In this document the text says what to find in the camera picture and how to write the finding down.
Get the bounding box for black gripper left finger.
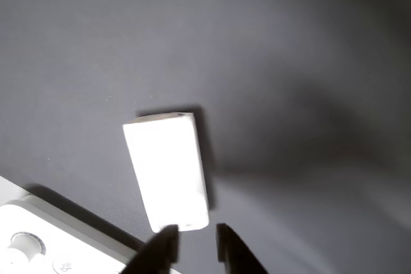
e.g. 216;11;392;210
120;224;179;274

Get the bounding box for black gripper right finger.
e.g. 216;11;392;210
216;223;269;274

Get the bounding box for white rectangular block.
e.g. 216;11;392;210
122;112;210;233

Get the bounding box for white device with knob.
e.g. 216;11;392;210
0;200;180;274

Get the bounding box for dark grey desk mat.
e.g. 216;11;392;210
0;0;411;274

